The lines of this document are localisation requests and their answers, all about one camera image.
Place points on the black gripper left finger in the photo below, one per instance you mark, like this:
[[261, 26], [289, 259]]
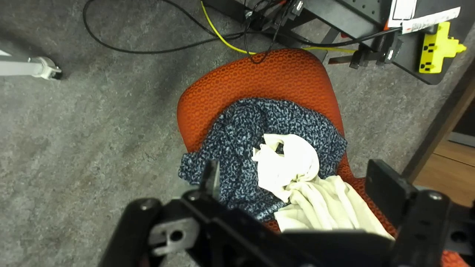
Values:
[[148, 222]]

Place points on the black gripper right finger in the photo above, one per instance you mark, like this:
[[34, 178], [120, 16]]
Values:
[[420, 222]]

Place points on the pale yellow blanket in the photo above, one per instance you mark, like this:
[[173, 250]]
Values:
[[326, 202]]

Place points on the orange fabric office chair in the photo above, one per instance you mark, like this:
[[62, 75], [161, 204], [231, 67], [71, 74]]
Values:
[[267, 74]]

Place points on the wooden cabinet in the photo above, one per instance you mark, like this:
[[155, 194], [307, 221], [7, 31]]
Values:
[[445, 172]]

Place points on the black built-in appliance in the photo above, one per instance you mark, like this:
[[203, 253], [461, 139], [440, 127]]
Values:
[[467, 120]]

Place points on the blue white patterned cloth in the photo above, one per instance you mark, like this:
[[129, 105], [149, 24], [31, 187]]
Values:
[[237, 138]]

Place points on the yellow-green tool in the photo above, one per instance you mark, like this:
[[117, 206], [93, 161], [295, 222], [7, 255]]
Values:
[[430, 52]]

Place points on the black clamp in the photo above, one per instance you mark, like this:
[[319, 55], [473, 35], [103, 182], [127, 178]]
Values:
[[368, 52]]

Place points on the white pole with foot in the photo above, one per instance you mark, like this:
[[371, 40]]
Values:
[[29, 67]]

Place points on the white paper label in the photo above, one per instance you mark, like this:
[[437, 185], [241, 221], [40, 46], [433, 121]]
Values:
[[409, 15]]

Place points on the black metal base plate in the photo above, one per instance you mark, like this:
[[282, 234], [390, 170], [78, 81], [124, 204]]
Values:
[[345, 12]]

